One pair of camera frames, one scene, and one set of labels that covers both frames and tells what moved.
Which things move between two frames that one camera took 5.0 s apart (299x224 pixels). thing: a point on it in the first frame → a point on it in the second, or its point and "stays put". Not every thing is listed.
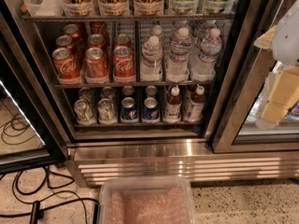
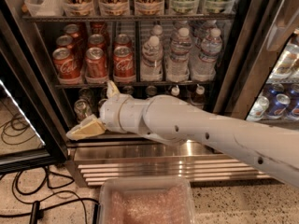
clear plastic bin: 146,200 stays put
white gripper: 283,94 → 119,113
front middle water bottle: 177,63 stays put
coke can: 94,64 stays put
